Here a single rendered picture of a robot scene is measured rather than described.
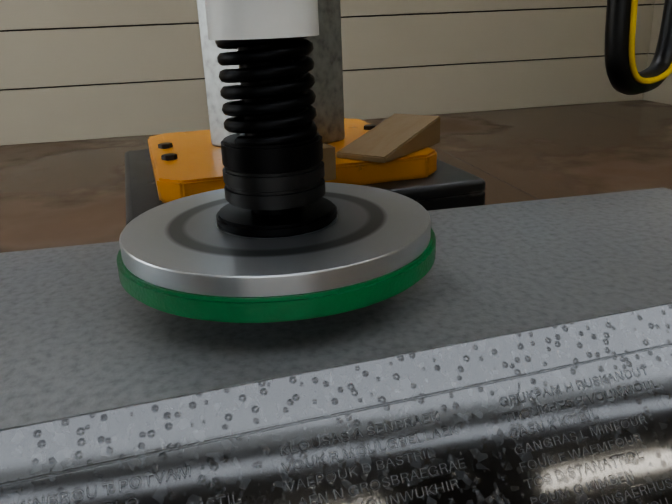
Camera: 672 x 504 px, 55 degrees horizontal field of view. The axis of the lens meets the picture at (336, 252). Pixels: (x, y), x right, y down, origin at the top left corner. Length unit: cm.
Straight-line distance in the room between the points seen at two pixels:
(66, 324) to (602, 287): 37
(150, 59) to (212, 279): 613
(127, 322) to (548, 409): 28
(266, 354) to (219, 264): 6
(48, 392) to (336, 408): 16
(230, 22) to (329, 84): 86
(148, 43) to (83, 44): 57
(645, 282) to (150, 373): 35
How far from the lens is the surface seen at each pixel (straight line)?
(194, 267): 38
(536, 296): 47
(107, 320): 47
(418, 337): 41
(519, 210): 67
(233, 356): 40
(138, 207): 107
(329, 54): 125
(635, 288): 50
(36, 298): 53
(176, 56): 646
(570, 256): 55
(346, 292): 36
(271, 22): 40
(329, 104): 126
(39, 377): 42
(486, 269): 51
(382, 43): 672
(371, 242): 40
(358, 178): 110
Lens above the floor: 101
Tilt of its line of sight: 20 degrees down
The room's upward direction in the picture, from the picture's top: 2 degrees counter-clockwise
